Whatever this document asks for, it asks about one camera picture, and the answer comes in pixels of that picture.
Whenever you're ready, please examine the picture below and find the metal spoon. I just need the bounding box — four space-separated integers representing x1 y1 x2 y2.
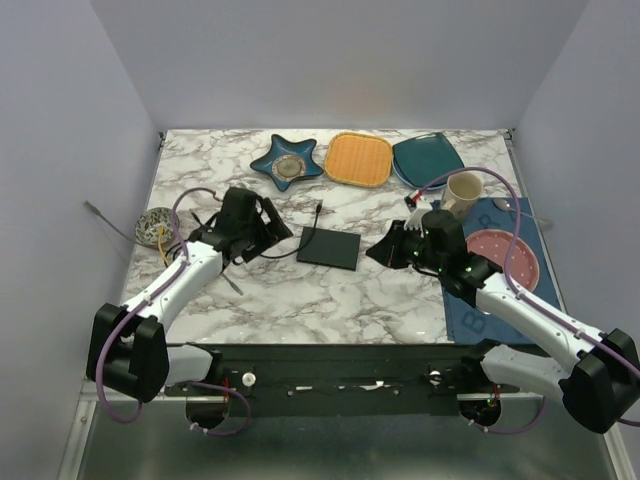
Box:
492 198 553 227

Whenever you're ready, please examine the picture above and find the grey ethernet cable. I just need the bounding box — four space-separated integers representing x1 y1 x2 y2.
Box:
83 199 244 296

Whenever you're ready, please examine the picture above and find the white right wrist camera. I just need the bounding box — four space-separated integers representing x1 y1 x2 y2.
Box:
404 207 431 230

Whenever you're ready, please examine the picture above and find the teal square plate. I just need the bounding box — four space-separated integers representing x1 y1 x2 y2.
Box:
392 132 464 190

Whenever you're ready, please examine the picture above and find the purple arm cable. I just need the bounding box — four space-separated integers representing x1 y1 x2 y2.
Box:
95 187 252 437
404 168 640 435

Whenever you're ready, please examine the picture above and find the black mounting base plate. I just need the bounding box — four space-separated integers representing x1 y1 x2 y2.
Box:
164 342 551 419

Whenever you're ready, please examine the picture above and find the yellow ethernet cable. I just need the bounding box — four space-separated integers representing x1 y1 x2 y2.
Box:
157 227 174 269

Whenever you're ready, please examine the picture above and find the blue cloth placemat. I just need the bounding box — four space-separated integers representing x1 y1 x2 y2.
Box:
443 198 561 345

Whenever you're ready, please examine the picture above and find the black network switch box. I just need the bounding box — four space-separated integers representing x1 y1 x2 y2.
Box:
296 227 361 271

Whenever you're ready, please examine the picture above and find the pink dotted plate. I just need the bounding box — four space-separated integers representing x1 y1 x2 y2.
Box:
466 229 540 292

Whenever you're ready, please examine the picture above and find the small floral patterned bowl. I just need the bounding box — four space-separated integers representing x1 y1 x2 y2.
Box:
134 207 175 249

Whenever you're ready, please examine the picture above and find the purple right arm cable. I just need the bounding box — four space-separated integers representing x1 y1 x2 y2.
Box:
404 168 640 435

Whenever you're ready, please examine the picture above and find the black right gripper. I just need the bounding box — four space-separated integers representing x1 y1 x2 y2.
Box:
365 219 445 273

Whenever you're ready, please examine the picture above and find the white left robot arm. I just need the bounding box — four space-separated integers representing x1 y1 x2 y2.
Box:
86 187 292 403

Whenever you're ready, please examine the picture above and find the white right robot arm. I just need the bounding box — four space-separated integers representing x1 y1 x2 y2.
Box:
366 210 639 434

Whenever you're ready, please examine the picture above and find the beige ceramic mug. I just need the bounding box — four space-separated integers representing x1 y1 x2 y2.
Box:
440 172 483 220

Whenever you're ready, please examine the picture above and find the blue star-shaped dish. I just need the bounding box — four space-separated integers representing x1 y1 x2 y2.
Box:
250 134 324 192

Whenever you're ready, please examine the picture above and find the orange woven square tray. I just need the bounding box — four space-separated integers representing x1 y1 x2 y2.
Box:
324 132 393 188

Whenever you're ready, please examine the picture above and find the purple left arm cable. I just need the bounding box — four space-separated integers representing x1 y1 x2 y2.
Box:
95 187 252 437

